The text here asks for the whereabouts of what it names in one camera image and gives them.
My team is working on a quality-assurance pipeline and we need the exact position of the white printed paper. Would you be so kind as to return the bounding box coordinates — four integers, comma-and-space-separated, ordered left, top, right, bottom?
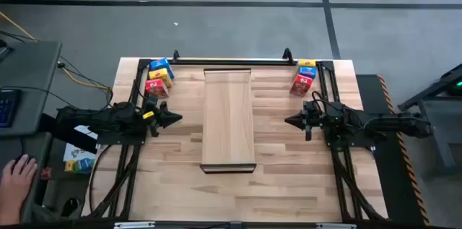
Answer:
63, 124, 99, 163

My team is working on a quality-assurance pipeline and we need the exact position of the black cable with plug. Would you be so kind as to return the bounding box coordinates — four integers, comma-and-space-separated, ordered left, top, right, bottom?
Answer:
56, 54, 115, 109

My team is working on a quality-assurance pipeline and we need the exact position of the red Froot Loops cereal box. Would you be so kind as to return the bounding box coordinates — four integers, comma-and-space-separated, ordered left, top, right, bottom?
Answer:
144, 78, 170, 100
289, 74, 314, 98

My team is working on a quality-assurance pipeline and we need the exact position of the grey metal workstation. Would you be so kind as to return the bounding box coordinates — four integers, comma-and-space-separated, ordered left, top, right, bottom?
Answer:
396, 63, 462, 179

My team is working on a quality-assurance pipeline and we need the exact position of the thin black keyboard cable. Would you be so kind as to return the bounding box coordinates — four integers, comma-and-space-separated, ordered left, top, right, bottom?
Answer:
0, 86, 79, 109

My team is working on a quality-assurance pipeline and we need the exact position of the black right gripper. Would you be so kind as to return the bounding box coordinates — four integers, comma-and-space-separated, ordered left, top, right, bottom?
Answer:
284, 99, 328, 142

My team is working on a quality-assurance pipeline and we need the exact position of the yellow cable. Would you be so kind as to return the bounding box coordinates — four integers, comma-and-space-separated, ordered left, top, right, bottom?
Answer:
0, 11, 112, 91

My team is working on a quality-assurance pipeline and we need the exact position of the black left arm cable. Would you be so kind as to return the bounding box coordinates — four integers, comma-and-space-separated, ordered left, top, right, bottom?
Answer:
131, 77, 149, 105

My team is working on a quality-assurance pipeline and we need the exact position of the silver metal bracket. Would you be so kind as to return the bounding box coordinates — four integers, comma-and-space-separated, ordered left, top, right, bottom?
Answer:
315, 222, 357, 229
114, 221, 156, 229

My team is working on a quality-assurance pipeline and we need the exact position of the colourful small box pack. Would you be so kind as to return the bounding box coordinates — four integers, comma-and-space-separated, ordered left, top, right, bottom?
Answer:
64, 158, 97, 175

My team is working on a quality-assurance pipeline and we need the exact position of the wooden shelf black metal frame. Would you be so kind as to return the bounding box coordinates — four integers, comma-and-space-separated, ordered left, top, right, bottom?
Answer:
199, 67, 258, 175

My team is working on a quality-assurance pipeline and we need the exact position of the blue Rice Krispies cereal box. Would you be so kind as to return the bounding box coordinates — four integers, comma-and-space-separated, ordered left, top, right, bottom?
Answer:
149, 57, 175, 80
297, 66, 318, 79

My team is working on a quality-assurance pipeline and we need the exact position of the black hazard-striped floor mat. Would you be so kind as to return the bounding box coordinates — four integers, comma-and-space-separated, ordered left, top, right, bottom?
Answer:
355, 73, 430, 226

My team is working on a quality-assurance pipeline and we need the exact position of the thin black cable loop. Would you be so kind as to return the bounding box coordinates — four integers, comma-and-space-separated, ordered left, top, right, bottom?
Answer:
88, 144, 113, 217

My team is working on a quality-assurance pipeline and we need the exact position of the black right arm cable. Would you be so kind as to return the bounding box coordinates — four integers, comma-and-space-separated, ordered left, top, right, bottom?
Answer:
310, 90, 328, 107

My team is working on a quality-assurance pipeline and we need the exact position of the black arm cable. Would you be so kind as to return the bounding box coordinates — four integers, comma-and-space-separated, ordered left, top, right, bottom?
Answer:
310, 90, 328, 107
131, 77, 149, 105

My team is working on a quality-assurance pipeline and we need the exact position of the person's forearm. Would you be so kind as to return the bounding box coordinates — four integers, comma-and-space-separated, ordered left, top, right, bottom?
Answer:
0, 199, 22, 227

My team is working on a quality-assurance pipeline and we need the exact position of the black desk device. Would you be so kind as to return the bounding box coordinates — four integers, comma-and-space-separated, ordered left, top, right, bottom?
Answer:
0, 39, 14, 62

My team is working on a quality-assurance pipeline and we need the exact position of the person's hand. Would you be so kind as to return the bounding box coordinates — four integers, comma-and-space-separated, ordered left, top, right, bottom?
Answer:
0, 153, 39, 207

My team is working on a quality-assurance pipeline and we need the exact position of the grey desk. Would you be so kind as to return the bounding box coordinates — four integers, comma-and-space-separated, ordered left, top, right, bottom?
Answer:
0, 40, 63, 225

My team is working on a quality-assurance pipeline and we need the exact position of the black keyboard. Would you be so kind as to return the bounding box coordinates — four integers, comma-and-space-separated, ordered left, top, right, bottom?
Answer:
0, 89, 22, 129

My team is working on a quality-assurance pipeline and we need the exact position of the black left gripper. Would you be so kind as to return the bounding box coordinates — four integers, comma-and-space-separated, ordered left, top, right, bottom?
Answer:
142, 94, 183, 138

